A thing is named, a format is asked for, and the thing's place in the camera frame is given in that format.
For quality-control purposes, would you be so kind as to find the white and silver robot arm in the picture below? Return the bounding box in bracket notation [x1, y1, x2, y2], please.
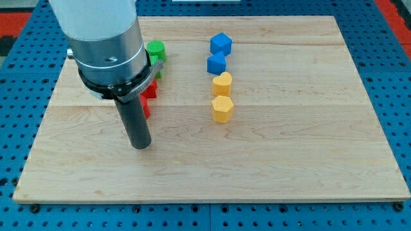
[49, 0, 164, 102]

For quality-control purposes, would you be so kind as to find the green block behind arm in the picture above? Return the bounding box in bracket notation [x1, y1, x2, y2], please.
[150, 55, 164, 79]

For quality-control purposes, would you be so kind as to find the red circle block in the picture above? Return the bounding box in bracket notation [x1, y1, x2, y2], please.
[139, 95, 150, 119]

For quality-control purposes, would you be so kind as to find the yellow hexagon block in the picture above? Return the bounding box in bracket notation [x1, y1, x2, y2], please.
[211, 96, 234, 123]

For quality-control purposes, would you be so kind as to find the yellow heart block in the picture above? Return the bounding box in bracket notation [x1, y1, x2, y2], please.
[212, 72, 232, 96]

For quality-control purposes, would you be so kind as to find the blue triangle block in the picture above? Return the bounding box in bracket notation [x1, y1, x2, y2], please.
[207, 51, 226, 75]

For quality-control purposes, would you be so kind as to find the red star block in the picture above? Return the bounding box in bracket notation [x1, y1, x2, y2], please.
[141, 79, 158, 99]

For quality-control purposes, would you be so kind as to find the black cylindrical end effector rod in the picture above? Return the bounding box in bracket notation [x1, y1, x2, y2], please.
[114, 96, 152, 150]

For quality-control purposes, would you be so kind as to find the blue cube block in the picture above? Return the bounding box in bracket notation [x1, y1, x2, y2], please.
[210, 32, 232, 56]

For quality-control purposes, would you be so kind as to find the green cylinder block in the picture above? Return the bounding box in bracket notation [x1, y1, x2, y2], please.
[146, 40, 166, 62]

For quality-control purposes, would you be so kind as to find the wooden board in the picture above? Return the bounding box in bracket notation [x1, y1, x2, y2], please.
[13, 16, 410, 204]

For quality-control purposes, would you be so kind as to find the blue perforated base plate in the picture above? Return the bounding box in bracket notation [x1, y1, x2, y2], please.
[1, 1, 410, 230]

